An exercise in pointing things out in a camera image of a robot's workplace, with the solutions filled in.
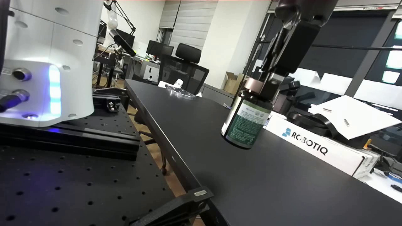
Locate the black bracket with label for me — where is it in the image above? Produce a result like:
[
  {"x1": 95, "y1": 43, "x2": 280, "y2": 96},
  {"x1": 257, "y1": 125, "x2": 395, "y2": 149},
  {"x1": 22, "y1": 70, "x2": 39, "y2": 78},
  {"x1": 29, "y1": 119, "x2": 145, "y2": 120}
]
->
[{"x1": 128, "y1": 188, "x2": 216, "y2": 226}]

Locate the white Robotiq cardboard box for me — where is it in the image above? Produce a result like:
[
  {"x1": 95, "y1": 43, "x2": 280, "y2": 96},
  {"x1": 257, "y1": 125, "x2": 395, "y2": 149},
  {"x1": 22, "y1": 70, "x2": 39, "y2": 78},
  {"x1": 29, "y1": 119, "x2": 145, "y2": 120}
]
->
[{"x1": 263, "y1": 112, "x2": 380, "y2": 178}]

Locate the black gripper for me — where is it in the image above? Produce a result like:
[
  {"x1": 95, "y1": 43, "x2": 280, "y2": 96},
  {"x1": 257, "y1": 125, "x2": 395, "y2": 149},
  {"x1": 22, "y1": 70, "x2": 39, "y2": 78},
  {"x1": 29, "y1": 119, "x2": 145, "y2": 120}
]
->
[{"x1": 258, "y1": 19, "x2": 325, "y2": 102}]

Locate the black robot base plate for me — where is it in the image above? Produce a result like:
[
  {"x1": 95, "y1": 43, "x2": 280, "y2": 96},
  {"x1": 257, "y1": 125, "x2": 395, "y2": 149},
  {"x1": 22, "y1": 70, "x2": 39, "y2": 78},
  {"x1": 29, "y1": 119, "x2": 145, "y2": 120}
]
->
[{"x1": 0, "y1": 109, "x2": 142, "y2": 162}]

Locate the black fabric bag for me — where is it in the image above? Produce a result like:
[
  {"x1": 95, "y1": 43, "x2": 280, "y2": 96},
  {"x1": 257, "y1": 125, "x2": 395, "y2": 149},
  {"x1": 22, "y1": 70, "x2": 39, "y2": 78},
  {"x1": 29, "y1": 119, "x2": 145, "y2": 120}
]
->
[{"x1": 286, "y1": 107, "x2": 343, "y2": 139}]

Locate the black cable plug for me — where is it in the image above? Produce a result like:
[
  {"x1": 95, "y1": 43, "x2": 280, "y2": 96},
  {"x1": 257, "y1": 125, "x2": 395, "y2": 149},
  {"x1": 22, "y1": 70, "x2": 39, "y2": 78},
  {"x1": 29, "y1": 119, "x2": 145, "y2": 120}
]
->
[{"x1": 0, "y1": 89, "x2": 31, "y2": 114}]

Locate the brown cardboard box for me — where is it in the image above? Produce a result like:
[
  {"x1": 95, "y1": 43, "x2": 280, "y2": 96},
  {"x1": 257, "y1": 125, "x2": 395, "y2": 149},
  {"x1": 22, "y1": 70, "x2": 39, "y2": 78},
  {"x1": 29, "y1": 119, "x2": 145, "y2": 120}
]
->
[{"x1": 221, "y1": 70, "x2": 246, "y2": 95}]

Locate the black perforated breadboard table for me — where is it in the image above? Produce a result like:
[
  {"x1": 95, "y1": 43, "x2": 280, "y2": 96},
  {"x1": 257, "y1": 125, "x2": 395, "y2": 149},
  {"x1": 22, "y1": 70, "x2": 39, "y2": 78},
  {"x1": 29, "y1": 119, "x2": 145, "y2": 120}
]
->
[{"x1": 0, "y1": 104, "x2": 179, "y2": 226}]

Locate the white drawer cabinet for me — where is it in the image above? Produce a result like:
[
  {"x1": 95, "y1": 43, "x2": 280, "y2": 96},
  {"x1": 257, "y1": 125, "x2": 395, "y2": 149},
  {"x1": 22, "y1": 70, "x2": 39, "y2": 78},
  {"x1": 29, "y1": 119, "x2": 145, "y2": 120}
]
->
[{"x1": 140, "y1": 61, "x2": 162, "y2": 84}]

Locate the black computer monitor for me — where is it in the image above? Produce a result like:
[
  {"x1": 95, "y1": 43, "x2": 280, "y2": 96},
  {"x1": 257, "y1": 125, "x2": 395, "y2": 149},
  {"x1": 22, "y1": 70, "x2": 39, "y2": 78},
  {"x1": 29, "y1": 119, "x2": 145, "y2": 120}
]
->
[{"x1": 144, "y1": 39, "x2": 176, "y2": 60}]

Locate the dark bottle with green label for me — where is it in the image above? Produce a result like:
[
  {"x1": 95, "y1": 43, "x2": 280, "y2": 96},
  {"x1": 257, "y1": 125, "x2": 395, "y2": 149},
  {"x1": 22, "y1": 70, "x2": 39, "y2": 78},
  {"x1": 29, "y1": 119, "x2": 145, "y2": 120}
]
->
[{"x1": 219, "y1": 76, "x2": 273, "y2": 150}]

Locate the black office chair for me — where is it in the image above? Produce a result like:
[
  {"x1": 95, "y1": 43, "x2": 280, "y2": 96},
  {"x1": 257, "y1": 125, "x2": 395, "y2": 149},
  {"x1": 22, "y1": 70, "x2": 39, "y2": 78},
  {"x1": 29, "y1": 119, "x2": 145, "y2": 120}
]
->
[{"x1": 159, "y1": 41, "x2": 211, "y2": 95}]

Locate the clear crinkled plastic bag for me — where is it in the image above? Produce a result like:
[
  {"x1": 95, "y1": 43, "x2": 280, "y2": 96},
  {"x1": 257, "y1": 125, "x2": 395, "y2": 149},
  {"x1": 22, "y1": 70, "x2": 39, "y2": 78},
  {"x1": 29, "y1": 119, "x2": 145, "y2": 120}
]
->
[{"x1": 157, "y1": 78, "x2": 202, "y2": 102}]

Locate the small black box device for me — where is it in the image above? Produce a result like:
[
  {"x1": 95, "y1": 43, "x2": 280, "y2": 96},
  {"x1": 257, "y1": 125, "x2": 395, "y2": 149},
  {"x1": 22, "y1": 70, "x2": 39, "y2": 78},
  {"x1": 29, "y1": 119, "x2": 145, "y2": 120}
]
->
[{"x1": 91, "y1": 93, "x2": 130, "y2": 114}]

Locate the white window blind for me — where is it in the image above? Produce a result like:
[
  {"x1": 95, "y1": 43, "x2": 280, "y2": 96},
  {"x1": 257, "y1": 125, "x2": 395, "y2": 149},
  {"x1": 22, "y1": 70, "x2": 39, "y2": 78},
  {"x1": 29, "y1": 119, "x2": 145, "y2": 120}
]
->
[{"x1": 168, "y1": 0, "x2": 219, "y2": 56}]

